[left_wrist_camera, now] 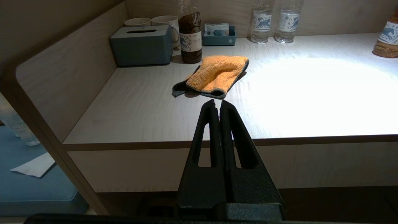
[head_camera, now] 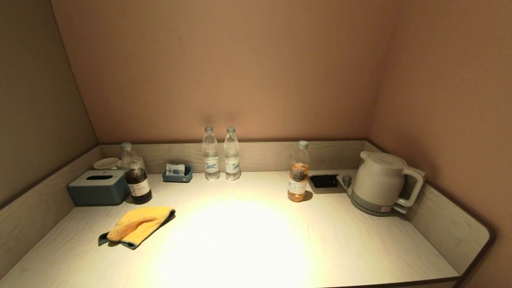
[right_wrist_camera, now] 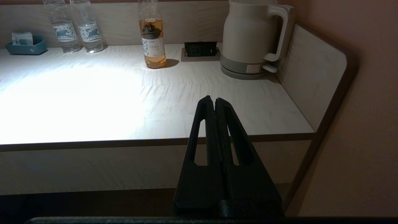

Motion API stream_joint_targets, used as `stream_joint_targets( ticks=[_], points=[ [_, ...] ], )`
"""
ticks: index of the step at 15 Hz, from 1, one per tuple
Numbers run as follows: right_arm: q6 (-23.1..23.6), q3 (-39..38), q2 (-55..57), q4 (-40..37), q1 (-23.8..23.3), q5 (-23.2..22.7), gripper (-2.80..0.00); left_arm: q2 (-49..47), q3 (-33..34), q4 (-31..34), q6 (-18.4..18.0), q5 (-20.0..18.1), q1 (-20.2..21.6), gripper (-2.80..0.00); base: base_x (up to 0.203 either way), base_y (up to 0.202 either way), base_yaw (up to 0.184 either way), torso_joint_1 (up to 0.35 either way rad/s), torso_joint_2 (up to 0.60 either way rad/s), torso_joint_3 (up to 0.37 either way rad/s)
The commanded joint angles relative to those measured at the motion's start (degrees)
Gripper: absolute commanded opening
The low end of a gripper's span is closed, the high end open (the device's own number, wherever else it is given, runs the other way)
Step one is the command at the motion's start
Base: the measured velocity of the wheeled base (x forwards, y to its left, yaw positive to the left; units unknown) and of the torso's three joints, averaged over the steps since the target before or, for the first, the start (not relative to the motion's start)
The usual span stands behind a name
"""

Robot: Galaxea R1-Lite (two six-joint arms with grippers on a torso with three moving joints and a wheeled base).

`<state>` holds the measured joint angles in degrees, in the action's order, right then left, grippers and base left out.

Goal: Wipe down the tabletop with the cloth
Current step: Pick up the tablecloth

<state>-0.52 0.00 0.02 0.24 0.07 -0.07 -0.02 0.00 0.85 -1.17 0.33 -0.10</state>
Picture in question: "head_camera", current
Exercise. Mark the plastic bottle with dark drink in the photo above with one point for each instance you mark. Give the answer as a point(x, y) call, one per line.
point(138, 184)

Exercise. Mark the plastic bottle with orange tea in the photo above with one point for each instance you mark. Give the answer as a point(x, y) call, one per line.
point(298, 180)

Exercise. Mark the black recessed power socket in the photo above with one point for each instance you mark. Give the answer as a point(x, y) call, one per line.
point(324, 181)

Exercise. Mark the yellow cloth with dark backing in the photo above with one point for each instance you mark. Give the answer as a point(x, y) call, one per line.
point(140, 224)

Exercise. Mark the grey kettle power plug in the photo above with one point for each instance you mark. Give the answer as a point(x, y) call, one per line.
point(346, 180)

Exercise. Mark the clear water bottle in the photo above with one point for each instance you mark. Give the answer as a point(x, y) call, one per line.
point(210, 160)
point(232, 160)

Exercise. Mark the grey-blue tissue box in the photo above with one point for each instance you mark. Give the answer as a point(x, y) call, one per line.
point(96, 192)

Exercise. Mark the grey kettle base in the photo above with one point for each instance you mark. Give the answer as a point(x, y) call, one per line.
point(362, 208)

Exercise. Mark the white ceramic cup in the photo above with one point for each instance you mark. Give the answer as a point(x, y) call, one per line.
point(106, 163)

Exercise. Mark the small blue-grey tray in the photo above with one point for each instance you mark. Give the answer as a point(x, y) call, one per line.
point(178, 178)

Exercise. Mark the cream electric kettle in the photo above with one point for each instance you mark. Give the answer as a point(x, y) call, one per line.
point(378, 180)

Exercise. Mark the white tea sachet packet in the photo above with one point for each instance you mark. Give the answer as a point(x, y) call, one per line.
point(175, 168)

